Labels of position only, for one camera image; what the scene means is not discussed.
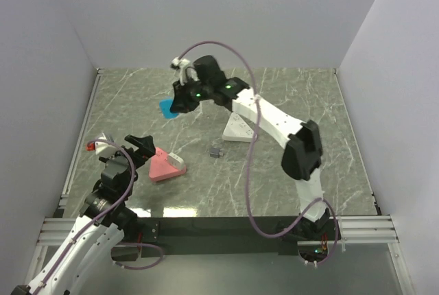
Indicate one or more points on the blue square plug adapter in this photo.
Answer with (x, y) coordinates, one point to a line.
(165, 107)

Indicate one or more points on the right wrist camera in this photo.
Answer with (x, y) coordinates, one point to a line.
(185, 68)

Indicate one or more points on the black base beam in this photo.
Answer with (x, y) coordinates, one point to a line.
(213, 235)

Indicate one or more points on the pink triangular power strip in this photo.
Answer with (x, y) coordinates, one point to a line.
(160, 169)

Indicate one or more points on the white square plug adapter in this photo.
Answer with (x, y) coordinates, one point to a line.
(175, 161)

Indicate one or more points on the aluminium rail frame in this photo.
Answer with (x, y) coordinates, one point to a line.
(41, 251)

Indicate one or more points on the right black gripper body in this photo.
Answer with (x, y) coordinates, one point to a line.
(189, 95)

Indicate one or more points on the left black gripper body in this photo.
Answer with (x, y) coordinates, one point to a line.
(137, 158)

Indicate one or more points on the small grey plug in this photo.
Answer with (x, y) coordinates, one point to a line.
(215, 152)

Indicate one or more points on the white triangular power strip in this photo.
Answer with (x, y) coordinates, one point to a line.
(237, 130)

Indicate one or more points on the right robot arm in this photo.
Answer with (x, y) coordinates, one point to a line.
(301, 142)

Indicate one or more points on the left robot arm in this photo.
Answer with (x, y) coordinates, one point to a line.
(104, 219)

